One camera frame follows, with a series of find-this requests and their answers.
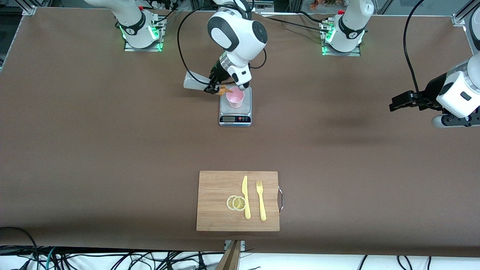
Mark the lemon slice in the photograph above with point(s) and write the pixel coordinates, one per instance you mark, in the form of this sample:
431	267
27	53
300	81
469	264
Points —
239	203
229	202

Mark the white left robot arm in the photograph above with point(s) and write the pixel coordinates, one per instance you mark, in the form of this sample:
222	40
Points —
455	95

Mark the yellow plastic knife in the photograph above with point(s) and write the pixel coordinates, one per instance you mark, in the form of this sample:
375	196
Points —
246	202

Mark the translucent sauce bottle orange cap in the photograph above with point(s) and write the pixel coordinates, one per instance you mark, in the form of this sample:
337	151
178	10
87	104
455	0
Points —
193	80

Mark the wooden post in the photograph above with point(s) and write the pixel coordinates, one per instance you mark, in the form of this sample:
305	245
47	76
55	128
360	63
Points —
230	260

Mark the brown table cover sheet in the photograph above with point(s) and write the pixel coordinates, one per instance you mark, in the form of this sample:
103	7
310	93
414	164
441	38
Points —
112	195

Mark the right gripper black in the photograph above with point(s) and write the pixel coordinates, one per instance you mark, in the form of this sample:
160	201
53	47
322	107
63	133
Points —
217	75

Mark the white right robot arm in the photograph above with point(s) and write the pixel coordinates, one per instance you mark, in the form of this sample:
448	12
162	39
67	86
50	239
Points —
236	33

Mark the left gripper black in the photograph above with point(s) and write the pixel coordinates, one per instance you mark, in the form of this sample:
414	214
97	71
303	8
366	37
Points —
431	91

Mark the yellow plastic fork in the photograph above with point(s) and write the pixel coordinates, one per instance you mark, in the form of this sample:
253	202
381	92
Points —
261	204

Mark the wooden cutting board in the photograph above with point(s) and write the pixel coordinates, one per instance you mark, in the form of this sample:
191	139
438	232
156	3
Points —
215	202

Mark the pink plastic cup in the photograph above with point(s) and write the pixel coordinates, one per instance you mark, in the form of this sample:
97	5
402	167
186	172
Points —
235	98

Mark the silver digital kitchen scale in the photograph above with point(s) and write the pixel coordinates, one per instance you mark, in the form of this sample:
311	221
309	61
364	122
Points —
235	114

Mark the small metal bracket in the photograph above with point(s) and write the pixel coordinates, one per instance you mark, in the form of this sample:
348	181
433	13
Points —
243	244

